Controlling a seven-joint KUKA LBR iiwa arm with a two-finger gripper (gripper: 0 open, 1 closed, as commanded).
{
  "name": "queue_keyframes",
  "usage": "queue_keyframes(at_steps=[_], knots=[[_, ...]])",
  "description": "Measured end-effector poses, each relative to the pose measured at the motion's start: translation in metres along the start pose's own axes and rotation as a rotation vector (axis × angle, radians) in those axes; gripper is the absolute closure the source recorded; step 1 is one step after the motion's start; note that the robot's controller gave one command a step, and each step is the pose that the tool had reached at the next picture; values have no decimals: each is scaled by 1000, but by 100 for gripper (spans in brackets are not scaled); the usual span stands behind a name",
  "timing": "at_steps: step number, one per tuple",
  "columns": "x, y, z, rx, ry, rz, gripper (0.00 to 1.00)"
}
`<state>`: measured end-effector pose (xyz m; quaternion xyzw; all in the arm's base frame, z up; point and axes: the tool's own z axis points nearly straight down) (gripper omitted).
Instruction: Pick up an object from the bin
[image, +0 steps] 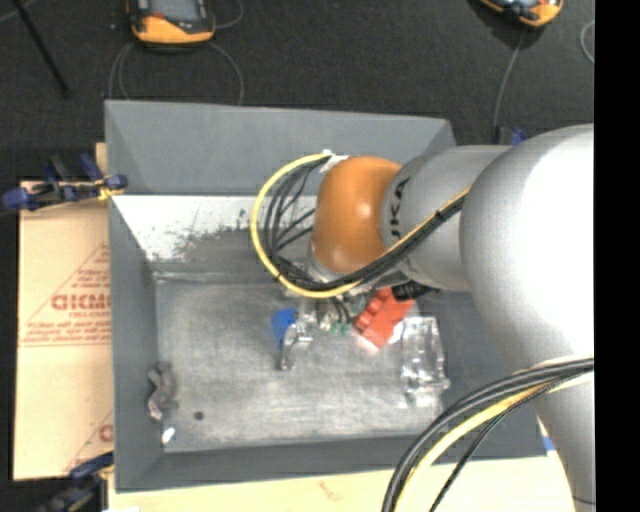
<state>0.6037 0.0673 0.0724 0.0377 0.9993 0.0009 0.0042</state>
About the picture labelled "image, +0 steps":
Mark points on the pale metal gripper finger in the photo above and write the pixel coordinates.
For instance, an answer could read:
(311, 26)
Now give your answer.
(291, 350)

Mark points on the blue small object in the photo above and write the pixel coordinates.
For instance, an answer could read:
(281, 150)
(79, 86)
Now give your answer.
(283, 321)

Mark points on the red toy building block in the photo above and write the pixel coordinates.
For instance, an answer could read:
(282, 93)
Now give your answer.
(382, 320)

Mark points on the grey metal bin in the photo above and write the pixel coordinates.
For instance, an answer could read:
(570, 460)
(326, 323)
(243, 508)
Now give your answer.
(225, 360)

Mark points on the grey twisted metal object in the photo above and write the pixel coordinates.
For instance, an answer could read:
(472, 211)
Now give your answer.
(161, 390)

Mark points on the small white object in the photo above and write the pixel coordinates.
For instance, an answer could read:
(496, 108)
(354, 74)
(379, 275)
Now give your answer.
(168, 434)

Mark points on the brown cardboard board red print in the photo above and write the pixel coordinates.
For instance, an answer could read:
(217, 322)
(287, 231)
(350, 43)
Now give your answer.
(62, 300)

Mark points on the black cylinder on white bracket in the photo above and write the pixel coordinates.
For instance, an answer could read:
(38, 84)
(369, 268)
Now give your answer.
(407, 291)

